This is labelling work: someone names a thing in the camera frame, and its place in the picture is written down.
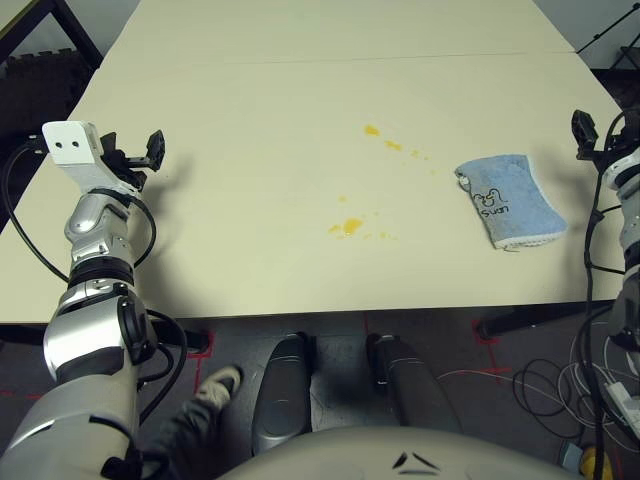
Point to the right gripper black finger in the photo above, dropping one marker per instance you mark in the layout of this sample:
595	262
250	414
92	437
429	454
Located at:
585	130

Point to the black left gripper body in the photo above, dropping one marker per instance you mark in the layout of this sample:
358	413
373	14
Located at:
127	167

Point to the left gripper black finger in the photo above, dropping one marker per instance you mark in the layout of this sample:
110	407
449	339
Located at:
156	150
110	141

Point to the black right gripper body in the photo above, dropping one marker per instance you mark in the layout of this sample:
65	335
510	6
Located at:
614	140

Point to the blue terry rag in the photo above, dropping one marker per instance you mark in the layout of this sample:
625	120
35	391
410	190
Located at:
510	200

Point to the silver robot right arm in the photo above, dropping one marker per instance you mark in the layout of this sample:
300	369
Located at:
627	225

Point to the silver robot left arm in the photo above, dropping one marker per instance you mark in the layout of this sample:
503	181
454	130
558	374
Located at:
90	340

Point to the dark foam floor mat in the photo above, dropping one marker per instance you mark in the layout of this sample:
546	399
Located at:
45	85

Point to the large yellow liquid puddle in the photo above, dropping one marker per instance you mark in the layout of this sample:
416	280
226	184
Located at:
350	226

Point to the bystander white shoe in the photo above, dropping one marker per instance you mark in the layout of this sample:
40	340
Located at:
220	387

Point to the white power adapter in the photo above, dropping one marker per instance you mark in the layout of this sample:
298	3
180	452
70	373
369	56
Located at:
617	397

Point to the dark grey robot left leg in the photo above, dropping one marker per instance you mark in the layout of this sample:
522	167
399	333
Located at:
282	390

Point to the dark grey robot leg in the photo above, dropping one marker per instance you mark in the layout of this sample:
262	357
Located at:
410	385
282	390

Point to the bystander grey trouser leg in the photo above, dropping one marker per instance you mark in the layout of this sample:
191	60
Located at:
185	440

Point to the dark grey robot right leg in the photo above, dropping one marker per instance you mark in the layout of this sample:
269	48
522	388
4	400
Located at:
410	385

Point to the pale blue box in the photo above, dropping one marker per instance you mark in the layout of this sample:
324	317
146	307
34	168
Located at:
570	456

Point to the yellow object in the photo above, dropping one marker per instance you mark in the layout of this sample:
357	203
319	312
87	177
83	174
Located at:
595	465

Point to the grey robot torso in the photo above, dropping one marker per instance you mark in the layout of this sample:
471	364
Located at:
350	460

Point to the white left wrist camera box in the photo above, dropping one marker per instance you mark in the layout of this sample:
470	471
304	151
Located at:
70	150

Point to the black metal frame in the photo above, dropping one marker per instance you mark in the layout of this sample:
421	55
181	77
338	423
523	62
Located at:
85	35

